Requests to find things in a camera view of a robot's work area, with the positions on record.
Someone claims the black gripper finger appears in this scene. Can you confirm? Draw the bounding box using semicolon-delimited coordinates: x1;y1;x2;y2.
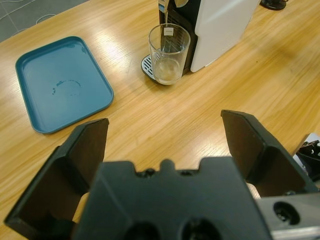
3;117;110;240
220;109;320;199

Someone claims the clear glass cup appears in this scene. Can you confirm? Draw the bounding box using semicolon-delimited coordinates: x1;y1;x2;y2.
148;23;192;86

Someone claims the white capsule coffee machine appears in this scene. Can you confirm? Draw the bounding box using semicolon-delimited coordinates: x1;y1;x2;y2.
157;0;262;76

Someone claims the teal plastic tray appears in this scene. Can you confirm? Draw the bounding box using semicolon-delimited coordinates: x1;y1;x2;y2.
14;35;115;135

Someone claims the metal grille drip tray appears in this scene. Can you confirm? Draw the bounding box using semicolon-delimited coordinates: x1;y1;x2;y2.
141;54;191;84

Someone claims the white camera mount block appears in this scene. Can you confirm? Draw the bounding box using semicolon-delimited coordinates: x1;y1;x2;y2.
292;132;320;173

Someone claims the black wire capsule holder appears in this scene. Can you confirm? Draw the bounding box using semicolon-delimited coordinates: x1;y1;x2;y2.
259;0;289;11

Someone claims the white floor cable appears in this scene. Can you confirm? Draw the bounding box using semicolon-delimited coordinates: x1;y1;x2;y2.
0;0;58;35

